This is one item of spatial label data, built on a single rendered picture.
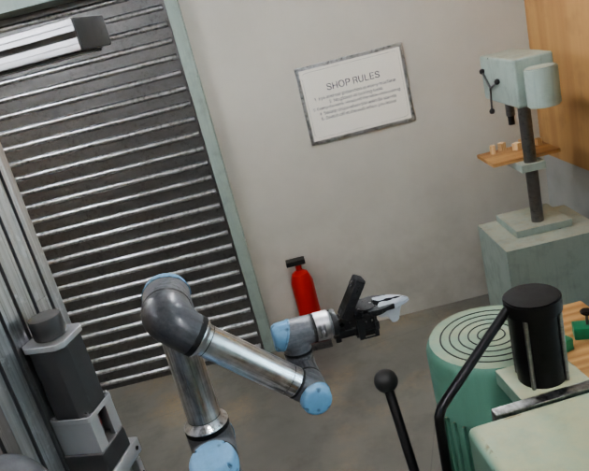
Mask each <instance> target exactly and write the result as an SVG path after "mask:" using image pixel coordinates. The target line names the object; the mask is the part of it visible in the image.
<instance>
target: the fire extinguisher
mask: <svg viewBox="0 0 589 471"><path fill-rule="evenodd" d="M285 263H286V267H287V268H289V267H293V266H294V267H295V271H294V272H293V274H292V283H291V284H292V288H293V292H294V298H295V301H296V305H297V309H298V312H299V316H303V315H307V314H310V313H313V312H317V311H321V309H320V305H319V301H318V297H317V293H316V290H315V286H314V282H313V278H312V276H311V275H310V273H309V271H308V270H307V269H302V266H301V264H305V263H306V262H305V258H304V256H300V257H296V258H293V259H289V260H286V261H285ZM311 345H312V348H313V351H315V350H322V349H326V348H330V347H333V344H332V340H331V338H330V339H326V340H323V341H319V342H316V343H313V344H311Z"/></svg>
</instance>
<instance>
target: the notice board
mask: <svg viewBox="0 0 589 471"><path fill-rule="evenodd" d="M294 73H295V77H296V81H297V86H298V90H299V93H300V97H301V102H302V106H303V109H304V113H305V118H306V122H307V126H308V129H309V137H310V141H311V146H315V145H319V144H323V143H326V142H330V141H334V140H338V139H341V138H345V137H349V136H355V135H359V134H362V133H366V132H370V131H374V130H378V129H381V128H385V127H389V126H393V125H397V124H400V123H404V122H408V121H415V116H414V110H413V105H412V100H411V94H410V89H409V80H408V74H407V69H406V64H405V58H404V53H403V48H402V43H401V42H399V43H395V44H392V45H388V46H385V47H381V48H377V49H374V50H367V51H363V52H359V53H355V54H352V55H348V56H344V57H340V58H336V59H333V60H330V61H326V62H322V63H318V64H312V65H308V66H304V67H300V68H297V69H295V70H294Z"/></svg>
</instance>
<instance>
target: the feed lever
mask: <svg viewBox="0 0 589 471"><path fill-rule="evenodd" d="M397 383H398V378H397V375H396V374H395V372H394V371H392V370H391V369H387V368H383V369H381V370H379V371H378V372H377V373H376V375H375V377H374V384H375V387H376V388H377V389H378V390H379V391H380V392H382V393H385V396H386V399H387V402H388V405H389V408H390V411H391V414H392V417H393V420H394V423H395V429H396V431H397V434H398V437H399V441H400V444H401V447H402V450H403V452H404V456H405V459H406V462H407V465H408V468H409V471H420V470H419V467H418V465H417V462H416V459H415V455H414V452H413V449H412V446H411V444H410V441H409V435H408V432H407V429H406V426H405V423H404V421H403V417H402V414H401V411H400V408H399V405H398V403H397V399H396V396H395V391H394V390H395V388H396V387H397Z"/></svg>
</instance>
